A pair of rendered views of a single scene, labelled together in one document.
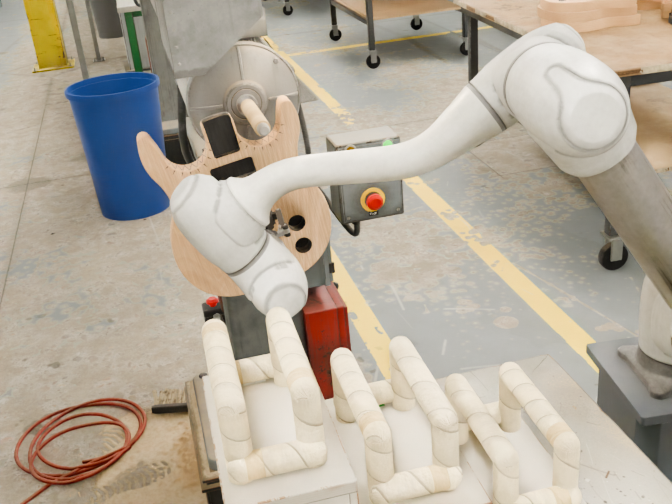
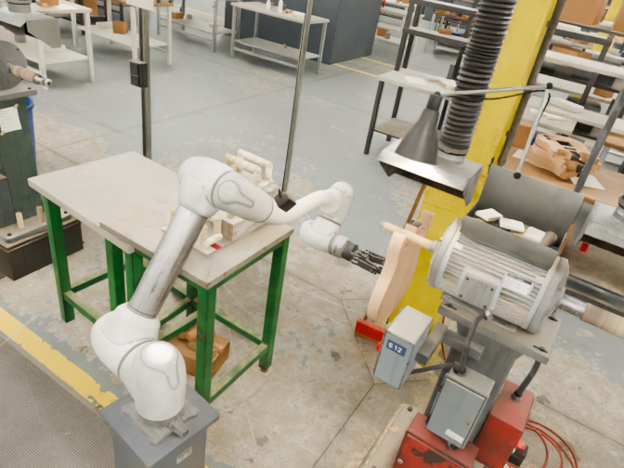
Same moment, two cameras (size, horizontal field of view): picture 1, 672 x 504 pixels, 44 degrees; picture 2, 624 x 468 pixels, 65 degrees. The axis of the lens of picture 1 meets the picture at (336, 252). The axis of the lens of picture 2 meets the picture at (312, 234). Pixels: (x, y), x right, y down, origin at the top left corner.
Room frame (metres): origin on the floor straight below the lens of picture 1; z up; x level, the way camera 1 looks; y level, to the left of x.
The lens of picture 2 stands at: (2.39, -1.23, 2.10)
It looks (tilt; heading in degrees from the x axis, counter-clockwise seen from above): 31 degrees down; 130
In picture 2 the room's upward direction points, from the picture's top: 10 degrees clockwise
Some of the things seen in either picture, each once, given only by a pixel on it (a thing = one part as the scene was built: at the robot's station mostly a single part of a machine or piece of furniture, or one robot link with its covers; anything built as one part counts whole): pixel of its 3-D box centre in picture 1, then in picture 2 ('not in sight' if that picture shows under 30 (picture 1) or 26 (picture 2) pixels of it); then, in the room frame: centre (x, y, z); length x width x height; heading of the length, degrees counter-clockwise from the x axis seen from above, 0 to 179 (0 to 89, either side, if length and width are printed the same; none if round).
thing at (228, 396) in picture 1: (221, 366); (254, 158); (0.82, 0.15, 1.20); 0.20 x 0.03 x 0.03; 11
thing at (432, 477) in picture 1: (416, 482); not in sight; (0.77, -0.07, 1.04); 0.11 x 0.03 x 0.03; 103
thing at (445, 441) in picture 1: (445, 451); not in sight; (0.79, -0.11, 1.07); 0.03 x 0.03 x 0.09
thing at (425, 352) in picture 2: not in sight; (432, 343); (1.94, 0.01, 1.02); 0.19 x 0.04 x 0.04; 103
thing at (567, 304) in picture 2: not in sight; (572, 305); (2.21, 0.26, 1.25); 0.07 x 0.04 x 0.04; 13
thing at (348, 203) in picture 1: (348, 179); (422, 358); (1.95, -0.05, 0.99); 0.24 x 0.21 x 0.26; 13
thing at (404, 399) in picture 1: (402, 376); not in sight; (0.95, -0.08, 1.07); 0.03 x 0.03 x 0.09
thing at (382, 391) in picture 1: (372, 394); not in sight; (0.95, -0.03, 1.04); 0.11 x 0.03 x 0.03; 103
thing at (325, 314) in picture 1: (320, 327); (433, 461); (2.08, 0.06, 0.49); 0.25 x 0.12 x 0.37; 13
